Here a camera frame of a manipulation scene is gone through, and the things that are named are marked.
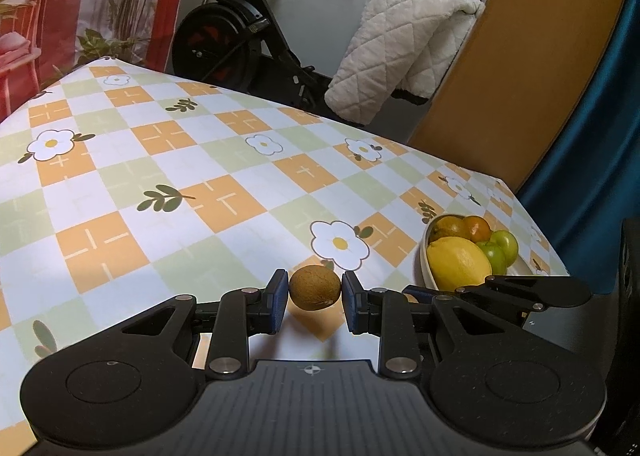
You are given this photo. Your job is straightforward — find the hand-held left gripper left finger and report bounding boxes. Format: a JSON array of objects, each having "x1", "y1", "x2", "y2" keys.
[{"x1": 120, "y1": 268, "x2": 291, "y2": 381}]

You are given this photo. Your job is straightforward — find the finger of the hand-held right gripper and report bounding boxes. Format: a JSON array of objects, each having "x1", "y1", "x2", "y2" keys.
[
  {"x1": 484, "y1": 275, "x2": 593, "y2": 311},
  {"x1": 402, "y1": 285, "x2": 547, "y2": 328}
]

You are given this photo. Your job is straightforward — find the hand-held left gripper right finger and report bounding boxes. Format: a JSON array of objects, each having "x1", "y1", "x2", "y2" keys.
[{"x1": 341, "y1": 270, "x2": 506, "y2": 381}]

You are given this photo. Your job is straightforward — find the brown kiwi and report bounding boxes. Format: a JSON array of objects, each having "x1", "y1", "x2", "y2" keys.
[{"x1": 289, "y1": 265, "x2": 343, "y2": 311}]

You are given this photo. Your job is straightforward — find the green apple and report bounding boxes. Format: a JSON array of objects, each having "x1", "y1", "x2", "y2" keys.
[
  {"x1": 489, "y1": 230, "x2": 519, "y2": 268},
  {"x1": 475, "y1": 241, "x2": 508, "y2": 277}
]

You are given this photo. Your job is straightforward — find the yellow lemon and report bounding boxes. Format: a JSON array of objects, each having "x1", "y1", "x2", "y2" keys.
[{"x1": 426, "y1": 236, "x2": 493, "y2": 291}]

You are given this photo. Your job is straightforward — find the deep-coloured orange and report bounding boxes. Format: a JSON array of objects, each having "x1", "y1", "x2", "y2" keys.
[{"x1": 462, "y1": 216, "x2": 493, "y2": 243}]

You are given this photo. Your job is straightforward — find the white bowl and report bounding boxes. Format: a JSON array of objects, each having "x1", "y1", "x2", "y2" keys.
[{"x1": 420, "y1": 213, "x2": 533, "y2": 294}]

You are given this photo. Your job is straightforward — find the large yellowish orange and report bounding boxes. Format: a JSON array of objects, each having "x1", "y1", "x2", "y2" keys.
[{"x1": 431, "y1": 217, "x2": 468, "y2": 242}]

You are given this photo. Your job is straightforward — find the teal curtain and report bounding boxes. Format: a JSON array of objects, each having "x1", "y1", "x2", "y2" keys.
[{"x1": 515, "y1": 0, "x2": 640, "y2": 294}]

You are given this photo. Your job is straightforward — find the wooden board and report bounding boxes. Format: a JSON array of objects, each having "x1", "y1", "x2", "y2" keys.
[{"x1": 407, "y1": 0, "x2": 636, "y2": 189}]

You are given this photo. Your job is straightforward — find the white quilted jacket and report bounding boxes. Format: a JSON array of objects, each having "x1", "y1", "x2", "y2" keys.
[{"x1": 324, "y1": 0, "x2": 488, "y2": 126}]

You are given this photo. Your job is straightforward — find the black exercise bike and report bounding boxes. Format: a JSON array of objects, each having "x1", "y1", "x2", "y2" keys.
[{"x1": 171, "y1": 0, "x2": 363, "y2": 124}]

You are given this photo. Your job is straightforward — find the white rounded panel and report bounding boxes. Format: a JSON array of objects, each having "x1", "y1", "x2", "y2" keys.
[{"x1": 277, "y1": 0, "x2": 373, "y2": 82}]

